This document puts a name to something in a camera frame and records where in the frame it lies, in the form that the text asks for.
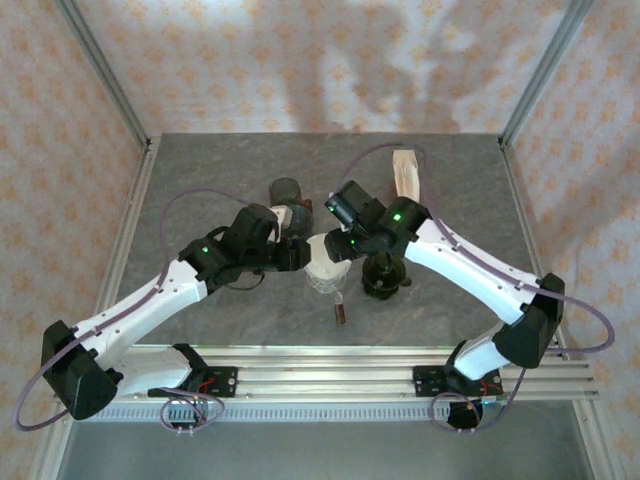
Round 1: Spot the black controller box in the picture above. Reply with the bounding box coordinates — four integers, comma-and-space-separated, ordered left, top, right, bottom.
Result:
447, 399, 485, 432
167, 398, 211, 435

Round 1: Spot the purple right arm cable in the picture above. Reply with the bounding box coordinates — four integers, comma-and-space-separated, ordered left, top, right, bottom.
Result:
341, 142, 616, 359

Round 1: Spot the clear glass dripper wooden handle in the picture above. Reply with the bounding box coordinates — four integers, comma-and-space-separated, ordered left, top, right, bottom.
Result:
304, 272, 351, 327

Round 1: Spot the grey metal base plate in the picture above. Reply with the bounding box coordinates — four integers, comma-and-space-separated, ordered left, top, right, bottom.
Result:
52, 419, 601, 480

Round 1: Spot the filter pack with orange end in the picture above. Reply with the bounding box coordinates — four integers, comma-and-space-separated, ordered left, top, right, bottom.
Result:
391, 148, 421, 201

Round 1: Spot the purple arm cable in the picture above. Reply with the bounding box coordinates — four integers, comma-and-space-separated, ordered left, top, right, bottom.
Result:
341, 142, 616, 359
13, 187, 254, 432

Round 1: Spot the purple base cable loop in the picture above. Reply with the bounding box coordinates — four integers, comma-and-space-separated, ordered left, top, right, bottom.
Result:
158, 393, 226, 437
429, 369, 527, 434

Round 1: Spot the dark green plastic dripper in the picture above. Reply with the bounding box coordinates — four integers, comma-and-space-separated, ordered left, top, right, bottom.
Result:
360, 252, 412, 302

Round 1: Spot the aluminium side rail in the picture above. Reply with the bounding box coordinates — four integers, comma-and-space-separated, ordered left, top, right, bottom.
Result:
27, 135, 162, 480
498, 142, 619, 480

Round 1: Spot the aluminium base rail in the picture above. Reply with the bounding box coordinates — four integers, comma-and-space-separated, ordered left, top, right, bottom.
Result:
119, 344, 601, 401

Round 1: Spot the grey slotted cable duct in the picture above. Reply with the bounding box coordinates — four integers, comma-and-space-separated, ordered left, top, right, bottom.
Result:
94, 402, 501, 424

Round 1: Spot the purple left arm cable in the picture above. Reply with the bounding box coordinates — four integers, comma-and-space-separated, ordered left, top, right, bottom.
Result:
13, 187, 254, 432

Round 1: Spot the dark glass cup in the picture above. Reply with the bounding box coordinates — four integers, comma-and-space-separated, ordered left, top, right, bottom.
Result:
268, 177, 306, 207

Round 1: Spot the white paper coffee filter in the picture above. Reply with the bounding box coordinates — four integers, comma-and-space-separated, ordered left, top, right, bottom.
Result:
303, 233, 351, 284

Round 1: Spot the aluminium frame post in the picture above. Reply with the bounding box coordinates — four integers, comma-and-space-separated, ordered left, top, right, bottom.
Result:
53, 0, 154, 149
498, 0, 596, 150

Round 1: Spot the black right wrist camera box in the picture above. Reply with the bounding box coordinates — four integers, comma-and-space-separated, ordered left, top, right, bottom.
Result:
323, 179, 384, 234

